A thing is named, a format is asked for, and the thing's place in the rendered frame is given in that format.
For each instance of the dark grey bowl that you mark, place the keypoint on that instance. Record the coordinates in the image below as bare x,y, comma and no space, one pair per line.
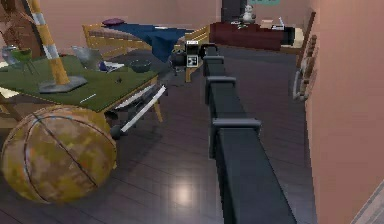
140,66

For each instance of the white grey figurine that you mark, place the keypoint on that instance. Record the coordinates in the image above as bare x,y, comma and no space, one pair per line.
247,15

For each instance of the clear glass vessel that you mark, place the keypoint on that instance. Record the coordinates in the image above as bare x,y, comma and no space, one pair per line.
8,54

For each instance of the teal framed wall picture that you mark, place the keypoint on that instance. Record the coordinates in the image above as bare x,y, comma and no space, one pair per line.
264,1

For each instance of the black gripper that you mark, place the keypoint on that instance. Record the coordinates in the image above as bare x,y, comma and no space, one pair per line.
178,60

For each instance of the dark red chest of drawers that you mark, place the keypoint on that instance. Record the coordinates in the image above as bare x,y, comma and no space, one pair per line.
246,36

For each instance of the purple pillow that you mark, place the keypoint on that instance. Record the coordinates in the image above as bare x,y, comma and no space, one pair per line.
113,22

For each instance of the yellow white striped floor lamp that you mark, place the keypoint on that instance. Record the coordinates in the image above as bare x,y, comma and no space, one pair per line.
50,43

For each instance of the wooden frame bed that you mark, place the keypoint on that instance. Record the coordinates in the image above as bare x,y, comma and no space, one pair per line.
110,41

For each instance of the white open book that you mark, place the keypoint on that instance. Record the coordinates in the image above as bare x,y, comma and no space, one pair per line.
278,25

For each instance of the green topped wooden table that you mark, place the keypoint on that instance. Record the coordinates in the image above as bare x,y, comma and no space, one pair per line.
100,90

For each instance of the orange basketball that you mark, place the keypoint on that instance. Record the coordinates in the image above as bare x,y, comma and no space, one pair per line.
58,155

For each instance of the small black object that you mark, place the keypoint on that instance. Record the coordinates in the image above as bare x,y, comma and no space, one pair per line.
118,80

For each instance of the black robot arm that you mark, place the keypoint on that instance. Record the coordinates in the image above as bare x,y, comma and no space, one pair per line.
246,173

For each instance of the blue blanket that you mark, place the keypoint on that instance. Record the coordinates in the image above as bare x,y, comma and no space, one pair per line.
160,40

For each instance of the black television set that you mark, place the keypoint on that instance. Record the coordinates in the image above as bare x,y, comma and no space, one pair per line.
231,10

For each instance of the brown wooden chair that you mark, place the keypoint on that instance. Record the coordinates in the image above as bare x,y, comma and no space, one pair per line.
18,28

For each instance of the tan box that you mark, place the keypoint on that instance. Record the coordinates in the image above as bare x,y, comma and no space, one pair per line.
266,24

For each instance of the brown wooden wall rack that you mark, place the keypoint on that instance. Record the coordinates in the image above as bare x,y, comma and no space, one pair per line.
306,70

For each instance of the white pen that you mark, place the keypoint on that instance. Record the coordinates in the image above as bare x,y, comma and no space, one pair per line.
88,98

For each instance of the black cylinder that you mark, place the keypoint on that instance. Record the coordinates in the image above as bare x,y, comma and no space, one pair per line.
288,35

